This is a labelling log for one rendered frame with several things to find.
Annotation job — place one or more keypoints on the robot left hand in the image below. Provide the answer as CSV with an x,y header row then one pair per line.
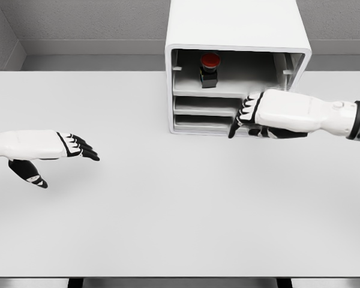
x,y
39,144

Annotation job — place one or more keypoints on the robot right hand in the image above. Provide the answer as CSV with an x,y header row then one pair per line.
x,y
282,111

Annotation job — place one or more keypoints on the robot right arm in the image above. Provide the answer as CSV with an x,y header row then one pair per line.
x,y
348,118

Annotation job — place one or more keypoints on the white multi-storey storage cabinet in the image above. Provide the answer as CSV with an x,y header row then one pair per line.
x,y
237,45

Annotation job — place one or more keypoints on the red button load switch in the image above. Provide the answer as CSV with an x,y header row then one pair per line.
x,y
209,70

